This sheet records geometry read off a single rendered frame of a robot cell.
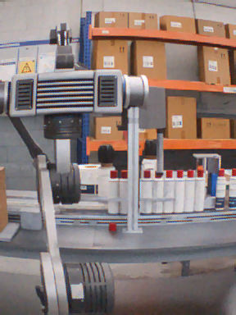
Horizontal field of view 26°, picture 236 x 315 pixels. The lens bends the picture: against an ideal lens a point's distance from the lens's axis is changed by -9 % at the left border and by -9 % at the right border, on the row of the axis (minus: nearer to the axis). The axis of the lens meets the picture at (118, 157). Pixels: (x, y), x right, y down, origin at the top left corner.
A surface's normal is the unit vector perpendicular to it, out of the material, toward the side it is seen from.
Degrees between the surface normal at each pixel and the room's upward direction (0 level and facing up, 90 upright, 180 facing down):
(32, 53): 90
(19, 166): 90
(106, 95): 90
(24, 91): 90
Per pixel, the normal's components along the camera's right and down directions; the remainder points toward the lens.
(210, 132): 0.16, 0.13
